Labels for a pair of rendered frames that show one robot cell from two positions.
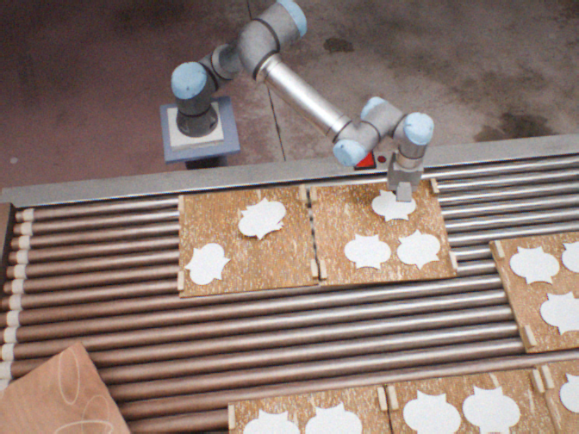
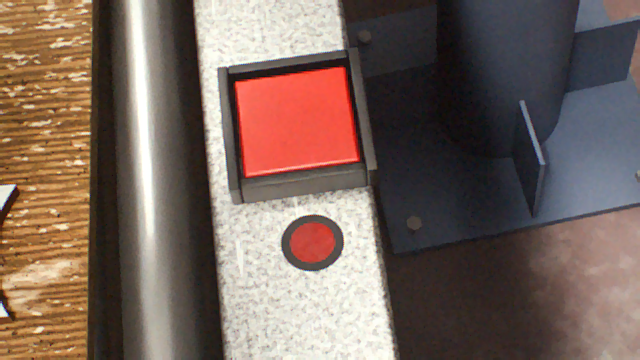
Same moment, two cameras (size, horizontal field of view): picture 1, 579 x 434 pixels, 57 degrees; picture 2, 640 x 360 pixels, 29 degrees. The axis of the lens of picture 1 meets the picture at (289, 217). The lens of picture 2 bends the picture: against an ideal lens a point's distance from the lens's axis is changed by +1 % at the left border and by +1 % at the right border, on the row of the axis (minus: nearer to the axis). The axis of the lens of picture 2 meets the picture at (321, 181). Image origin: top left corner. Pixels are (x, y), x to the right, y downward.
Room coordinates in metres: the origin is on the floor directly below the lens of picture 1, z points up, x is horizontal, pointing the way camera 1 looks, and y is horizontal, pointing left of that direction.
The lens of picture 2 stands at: (1.13, -0.59, 1.47)
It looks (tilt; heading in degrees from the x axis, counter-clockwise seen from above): 60 degrees down; 98
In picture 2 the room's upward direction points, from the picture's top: 9 degrees counter-clockwise
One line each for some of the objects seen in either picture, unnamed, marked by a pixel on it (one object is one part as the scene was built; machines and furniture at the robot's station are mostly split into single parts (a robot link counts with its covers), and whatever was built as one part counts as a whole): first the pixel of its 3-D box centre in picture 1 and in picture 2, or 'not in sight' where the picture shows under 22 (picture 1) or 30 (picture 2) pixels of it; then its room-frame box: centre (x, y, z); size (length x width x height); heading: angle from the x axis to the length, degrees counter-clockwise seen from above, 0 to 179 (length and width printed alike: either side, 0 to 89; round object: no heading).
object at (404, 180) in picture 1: (404, 176); not in sight; (0.87, -0.33, 1.13); 0.12 x 0.09 x 0.16; 177
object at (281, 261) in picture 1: (245, 238); not in sight; (0.77, 0.14, 0.93); 0.41 x 0.35 x 0.02; 96
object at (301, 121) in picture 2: (363, 159); (296, 126); (1.08, -0.25, 0.92); 0.06 x 0.06 x 0.01; 7
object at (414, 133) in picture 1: (414, 135); not in sight; (0.89, -0.33, 1.29); 0.09 x 0.08 x 0.11; 49
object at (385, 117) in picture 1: (381, 120); not in sight; (0.94, -0.25, 1.29); 0.11 x 0.11 x 0.08; 49
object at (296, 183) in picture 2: (363, 159); (296, 124); (1.08, -0.25, 0.92); 0.08 x 0.08 x 0.02; 7
